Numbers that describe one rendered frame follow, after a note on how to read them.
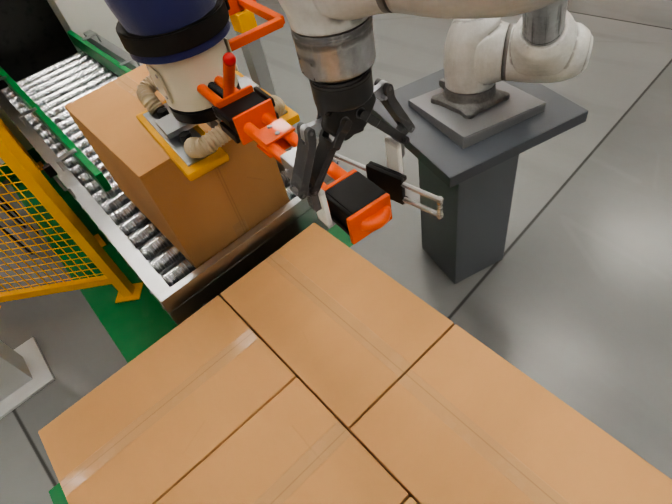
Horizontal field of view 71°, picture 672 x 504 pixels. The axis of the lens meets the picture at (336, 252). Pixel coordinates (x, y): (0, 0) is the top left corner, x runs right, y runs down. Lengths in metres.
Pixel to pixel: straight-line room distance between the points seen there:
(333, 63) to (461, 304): 1.58
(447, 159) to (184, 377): 0.97
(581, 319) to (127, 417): 1.60
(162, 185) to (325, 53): 0.94
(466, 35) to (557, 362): 1.16
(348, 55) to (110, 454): 1.16
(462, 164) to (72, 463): 1.31
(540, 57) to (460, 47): 0.23
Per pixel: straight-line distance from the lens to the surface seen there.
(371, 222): 0.66
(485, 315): 1.99
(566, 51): 1.46
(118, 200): 2.08
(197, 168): 1.07
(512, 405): 1.24
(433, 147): 1.50
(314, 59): 0.55
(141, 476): 1.35
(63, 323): 2.60
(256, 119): 0.93
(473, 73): 1.53
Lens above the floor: 1.67
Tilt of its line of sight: 48 degrees down
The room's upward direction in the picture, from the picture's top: 15 degrees counter-clockwise
